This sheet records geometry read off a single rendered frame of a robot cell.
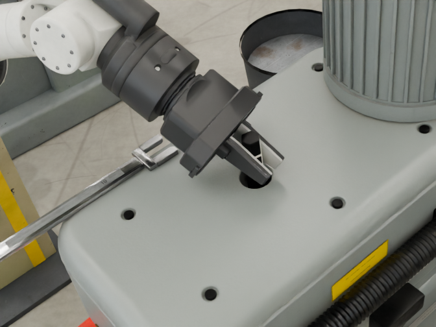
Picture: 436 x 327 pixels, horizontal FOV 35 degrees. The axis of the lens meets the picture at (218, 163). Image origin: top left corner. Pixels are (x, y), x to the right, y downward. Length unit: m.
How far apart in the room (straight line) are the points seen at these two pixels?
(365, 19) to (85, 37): 0.29
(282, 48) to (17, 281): 1.59
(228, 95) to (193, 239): 0.16
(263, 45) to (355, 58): 2.51
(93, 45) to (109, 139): 3.00
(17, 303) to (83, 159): 0.89
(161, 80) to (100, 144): 3.01
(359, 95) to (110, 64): 0.29
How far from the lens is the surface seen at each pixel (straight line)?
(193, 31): 4.36
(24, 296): 3.18
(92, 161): 3.65
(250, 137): 0.74
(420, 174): 0.80
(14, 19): 0.84
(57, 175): 3.65
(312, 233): 0.73
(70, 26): 0.74
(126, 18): 0.74
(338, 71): 0.84
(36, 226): 0.79
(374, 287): 0.79
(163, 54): 0.74
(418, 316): 1.09
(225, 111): 0.74
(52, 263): 3.24
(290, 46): 3.28
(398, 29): 0.76
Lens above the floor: 2.46
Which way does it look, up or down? 45 degrees down
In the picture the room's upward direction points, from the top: 11 degrees counter-clockwise
